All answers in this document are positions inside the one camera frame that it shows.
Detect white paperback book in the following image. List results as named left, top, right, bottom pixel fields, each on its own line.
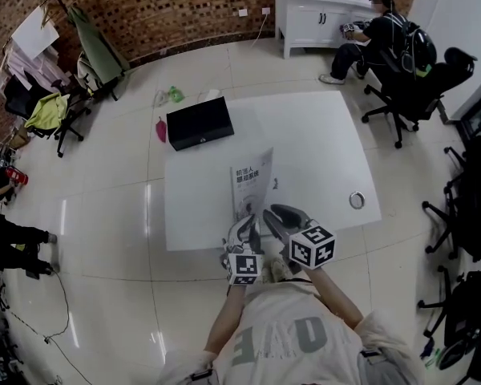
left=229, top=147, right=275, bottom=225

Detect pink bag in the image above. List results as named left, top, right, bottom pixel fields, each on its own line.
left=155, top=115, right=168, bottom=144

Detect person's left forearm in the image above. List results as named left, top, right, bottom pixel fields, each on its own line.
left=203, top=282, right=249, bottom=355

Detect person's light shoes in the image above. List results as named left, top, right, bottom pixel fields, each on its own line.
left=259, top=257, right=294, bottom=285

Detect black chair with armrests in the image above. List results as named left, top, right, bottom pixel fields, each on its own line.
left=4, top=76, right=93, bottom=159

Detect red canister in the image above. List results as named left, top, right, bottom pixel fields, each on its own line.
left=4, top=166, right=30, bottom=187

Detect person's right forearm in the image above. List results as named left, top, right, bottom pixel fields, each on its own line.
left=305, top=265, right=365, bottom=329

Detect person's beige printed shirt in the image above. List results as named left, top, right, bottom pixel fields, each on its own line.
left=158, top=282, right=426, bottom=385

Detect white board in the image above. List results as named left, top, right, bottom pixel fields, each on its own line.
left=10, top=3, right=61, bottom=60

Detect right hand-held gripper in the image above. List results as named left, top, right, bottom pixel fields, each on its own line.
left=262, top=203, right=338, bottom=271

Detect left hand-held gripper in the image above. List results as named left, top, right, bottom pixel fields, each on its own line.
left=222, top=215, right=265, bottom=286

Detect black rectangular box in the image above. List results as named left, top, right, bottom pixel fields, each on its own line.
left=166, top=95, right=236, bottom=152

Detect black office chair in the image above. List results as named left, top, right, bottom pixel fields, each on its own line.
left=361, top=47, right=479, bottom=150

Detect yellow-green cloth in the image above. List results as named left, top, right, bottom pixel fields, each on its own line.
left=24, top=91, right=70, bottom=130

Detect white cabinet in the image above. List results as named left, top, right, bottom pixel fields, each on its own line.
left=271, top=0, right=381, bottom=60

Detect chair with green cover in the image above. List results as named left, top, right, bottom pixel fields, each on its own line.
left=65, top=3, right=131, bottom=103

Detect white power cable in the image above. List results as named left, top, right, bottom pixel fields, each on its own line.
left=251, top=13, right=269, bottom=48

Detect black swivel chair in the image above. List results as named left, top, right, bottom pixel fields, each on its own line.
left=420, top=132, right=481, bottom=262
left=417, top=265, right=481, bottom=381

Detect black floor cable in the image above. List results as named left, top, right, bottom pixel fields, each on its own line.
left=6, top=269, right=83, bottom=385

